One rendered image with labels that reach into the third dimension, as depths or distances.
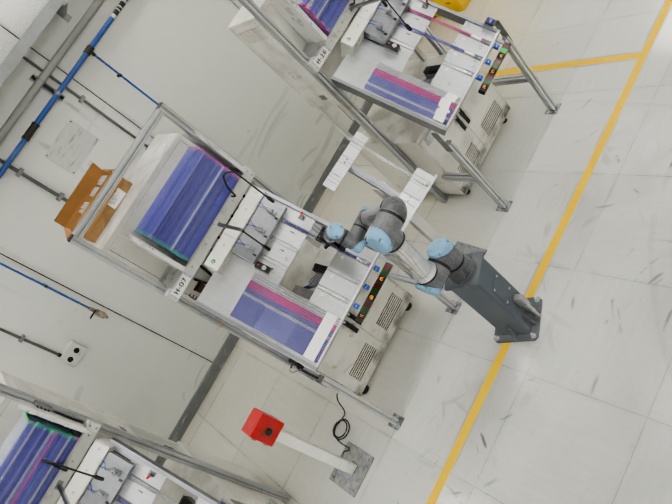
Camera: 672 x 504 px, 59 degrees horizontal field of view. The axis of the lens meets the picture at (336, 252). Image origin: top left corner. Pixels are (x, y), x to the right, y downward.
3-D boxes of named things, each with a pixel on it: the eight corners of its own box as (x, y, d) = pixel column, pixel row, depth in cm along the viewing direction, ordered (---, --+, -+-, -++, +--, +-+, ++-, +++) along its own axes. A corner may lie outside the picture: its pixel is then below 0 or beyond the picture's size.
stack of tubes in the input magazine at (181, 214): (240, 177, 303) (199, 145, 287) (187, 262, 292) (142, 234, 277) (229, 176, 313) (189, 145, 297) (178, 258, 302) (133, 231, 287)
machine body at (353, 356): (419, 300, 371) (356, 250, 336) (366, 401, 357) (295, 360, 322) (355, 281, 423) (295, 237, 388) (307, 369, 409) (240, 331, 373)
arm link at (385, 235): (455, 273, 272) (395, 210, 236) (442, 301, 268) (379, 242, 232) (434, 268, 280) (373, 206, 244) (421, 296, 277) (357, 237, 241)
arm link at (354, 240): (371, 233, 278) (351, 221, 277) (361, 253, 275) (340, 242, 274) (367, 236, 286) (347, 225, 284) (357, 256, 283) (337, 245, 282)
